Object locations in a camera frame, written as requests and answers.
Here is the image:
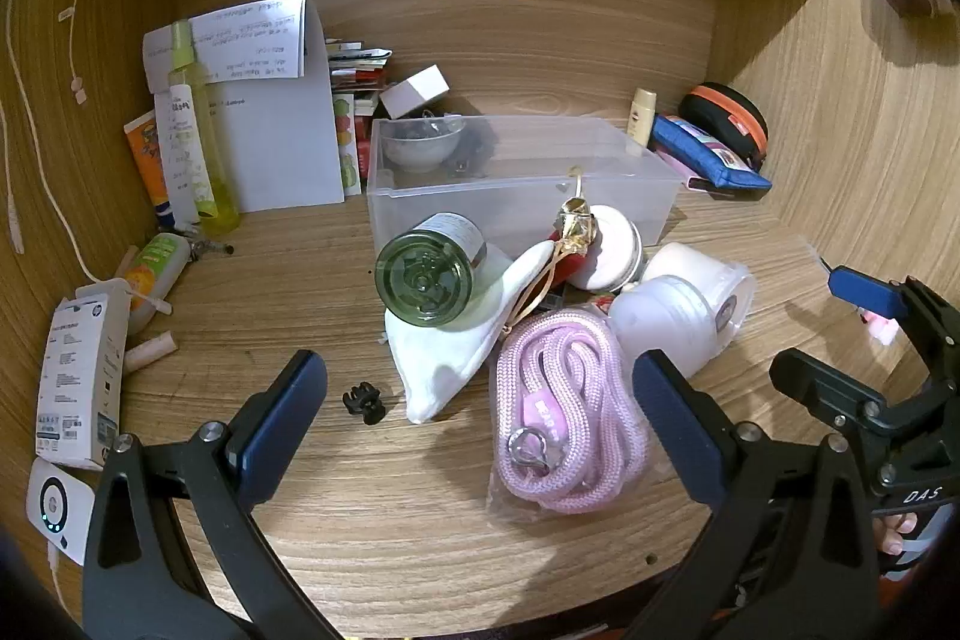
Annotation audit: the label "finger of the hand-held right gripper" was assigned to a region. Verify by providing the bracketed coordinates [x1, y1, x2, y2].
[829, 265, 960, 386]
[769, 347, 912, 453]

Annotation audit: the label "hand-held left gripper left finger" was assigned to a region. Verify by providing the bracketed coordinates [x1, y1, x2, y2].
[82, 349, 342, 640]

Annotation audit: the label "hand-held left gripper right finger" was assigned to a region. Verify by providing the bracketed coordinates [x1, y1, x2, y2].
[632, 349, 878, 640]

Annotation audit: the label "black hair claw clip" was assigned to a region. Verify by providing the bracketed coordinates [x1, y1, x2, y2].
[343, 380, 388, 424]

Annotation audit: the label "pink rope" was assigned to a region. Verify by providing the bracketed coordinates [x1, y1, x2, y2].
[487, 308, 650, 522]

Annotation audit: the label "white cloth pouch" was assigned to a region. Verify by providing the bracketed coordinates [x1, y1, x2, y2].
[384, 242, 557, 423]

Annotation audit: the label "clear plastic storage box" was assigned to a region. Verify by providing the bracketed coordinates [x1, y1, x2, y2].
[366, 115, 683, 260]

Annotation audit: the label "wooden desktop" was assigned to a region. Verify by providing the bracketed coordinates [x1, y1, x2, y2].
[0, 0, 957, 640]

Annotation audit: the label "person's right hand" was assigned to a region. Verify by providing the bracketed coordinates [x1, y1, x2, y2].
[874, 511, 922, 557]

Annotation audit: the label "small pink item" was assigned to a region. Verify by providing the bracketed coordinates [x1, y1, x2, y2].
[861, 306, 902, 347]

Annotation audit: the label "beige lip balm tube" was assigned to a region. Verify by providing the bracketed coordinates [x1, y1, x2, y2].
[124, 330, 179, 374]

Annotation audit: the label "pink white round container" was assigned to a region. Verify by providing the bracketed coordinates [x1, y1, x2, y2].
[576, 205, 646, 293]

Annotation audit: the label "small red item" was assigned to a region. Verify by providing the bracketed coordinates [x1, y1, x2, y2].
[546, 227, 593, 290]

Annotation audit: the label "metal keys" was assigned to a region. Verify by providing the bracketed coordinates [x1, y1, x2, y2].
[176, 227, 236, 260]

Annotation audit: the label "green orange bottle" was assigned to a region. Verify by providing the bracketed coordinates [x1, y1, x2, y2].
[118, 233, 193, 335]

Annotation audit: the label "white labelled carton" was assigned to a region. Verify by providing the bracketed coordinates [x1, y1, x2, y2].
[34, 280, 133, 469]

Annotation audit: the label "green glass jar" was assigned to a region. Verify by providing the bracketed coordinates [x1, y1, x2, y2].
[375, 212, 488, 328]

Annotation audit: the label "gold bow ornament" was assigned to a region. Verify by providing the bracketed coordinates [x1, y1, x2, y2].
[559, 164, 601, 256]

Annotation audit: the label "blue pencil pouch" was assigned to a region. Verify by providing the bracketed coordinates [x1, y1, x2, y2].
[649, 113, 773, 192]

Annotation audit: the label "pink flat packet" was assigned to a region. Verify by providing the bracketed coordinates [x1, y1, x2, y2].
[660, 149, 722, 196]

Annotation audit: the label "black orange round case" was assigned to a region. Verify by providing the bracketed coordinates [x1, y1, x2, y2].
[679, 82, 770, 172]

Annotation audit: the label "white device with lights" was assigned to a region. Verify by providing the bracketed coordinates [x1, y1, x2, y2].
[26, 458, 97, 567]

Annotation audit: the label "yellow spray bottle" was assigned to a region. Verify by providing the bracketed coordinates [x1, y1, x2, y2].
[169, 20, 242, 238]

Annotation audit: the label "white paper sheet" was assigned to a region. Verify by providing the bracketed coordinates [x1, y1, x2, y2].
[142, 0, 346, 214]

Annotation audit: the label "white tube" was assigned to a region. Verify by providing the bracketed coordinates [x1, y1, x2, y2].
[154, 83, 205, 229]

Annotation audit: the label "small cream bottle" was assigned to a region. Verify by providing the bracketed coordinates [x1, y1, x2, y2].
[626, 87, 659, 147]

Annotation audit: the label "glass bowl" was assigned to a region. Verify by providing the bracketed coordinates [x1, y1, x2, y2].
[382, 119, 464, 173]

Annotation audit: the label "stack of booklets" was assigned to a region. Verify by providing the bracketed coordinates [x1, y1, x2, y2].
[325, 38, 395, 196]

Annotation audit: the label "small white box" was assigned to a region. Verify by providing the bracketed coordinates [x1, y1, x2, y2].
[379, 65, 451, 121]

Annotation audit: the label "white cable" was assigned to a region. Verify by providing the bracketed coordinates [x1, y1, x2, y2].
[0, 0, 107, 283]

